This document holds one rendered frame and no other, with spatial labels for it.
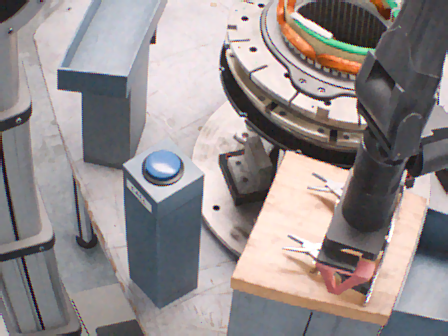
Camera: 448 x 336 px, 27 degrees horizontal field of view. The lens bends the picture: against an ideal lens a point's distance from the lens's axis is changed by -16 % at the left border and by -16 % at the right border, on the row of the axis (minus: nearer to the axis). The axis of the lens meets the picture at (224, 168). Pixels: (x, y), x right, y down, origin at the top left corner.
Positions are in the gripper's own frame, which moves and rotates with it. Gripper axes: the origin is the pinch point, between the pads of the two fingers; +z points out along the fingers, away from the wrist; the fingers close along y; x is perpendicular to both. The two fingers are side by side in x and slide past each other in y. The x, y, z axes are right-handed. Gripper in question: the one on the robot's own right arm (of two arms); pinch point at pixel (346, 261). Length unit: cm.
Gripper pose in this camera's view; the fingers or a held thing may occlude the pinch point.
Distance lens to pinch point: 113.6
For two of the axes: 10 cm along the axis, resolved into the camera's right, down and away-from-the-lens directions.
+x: -9.4, -3.3, 1.3
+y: 3.3, -6.9, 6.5
